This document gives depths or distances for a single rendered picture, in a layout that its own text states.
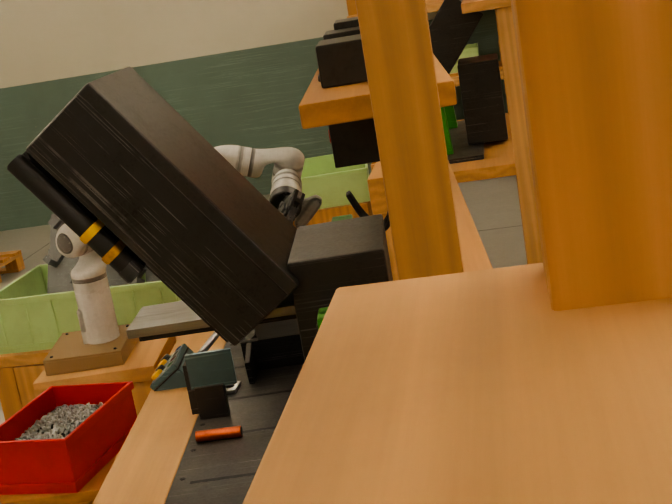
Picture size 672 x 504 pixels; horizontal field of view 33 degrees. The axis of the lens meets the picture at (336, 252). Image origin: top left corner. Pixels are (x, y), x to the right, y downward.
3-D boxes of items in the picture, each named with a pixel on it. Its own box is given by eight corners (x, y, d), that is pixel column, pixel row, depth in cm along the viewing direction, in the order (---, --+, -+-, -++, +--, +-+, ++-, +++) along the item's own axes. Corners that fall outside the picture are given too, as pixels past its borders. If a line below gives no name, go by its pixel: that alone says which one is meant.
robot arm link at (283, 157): (306, 157, 265) (248, 147, 263) (299, 190, 269) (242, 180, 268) (306, 145, 271) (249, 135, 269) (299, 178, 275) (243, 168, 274)
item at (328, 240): (315, 435, 213) (284, 263, 205) (322, 378, 242) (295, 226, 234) (411, 421, 211) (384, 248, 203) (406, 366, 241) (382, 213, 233)
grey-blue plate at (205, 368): (196, 420, 230) (183, 356, 227) (198, 417, 232) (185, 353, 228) (242, 414, 229) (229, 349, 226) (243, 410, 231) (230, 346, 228)
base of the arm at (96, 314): (82, 346, 297) (68, 285, 292) (89, 334, 306) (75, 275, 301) (117, 341, 297) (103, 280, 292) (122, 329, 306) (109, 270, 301)
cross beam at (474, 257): (469, 336, 166) (461, 278, 164) (426, 177, 292) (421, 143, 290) (503, 331, 166) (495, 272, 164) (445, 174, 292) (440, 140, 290)
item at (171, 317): (129, 345, 220) (125, 330, 219) (145, 320, 235) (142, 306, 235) (325, 315, 217) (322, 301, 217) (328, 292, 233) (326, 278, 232)
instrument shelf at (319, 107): (302, 129, 179) (297, 105, 178) (324, 77, 267) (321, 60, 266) (457, 105, 178) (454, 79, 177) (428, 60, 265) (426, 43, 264)
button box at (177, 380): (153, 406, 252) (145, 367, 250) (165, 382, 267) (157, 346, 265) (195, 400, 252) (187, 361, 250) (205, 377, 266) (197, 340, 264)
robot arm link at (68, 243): (94, 180, 276) (120, 170, 283) (45, 239, 292) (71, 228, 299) (116, 209, 275) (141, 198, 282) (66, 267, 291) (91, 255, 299)
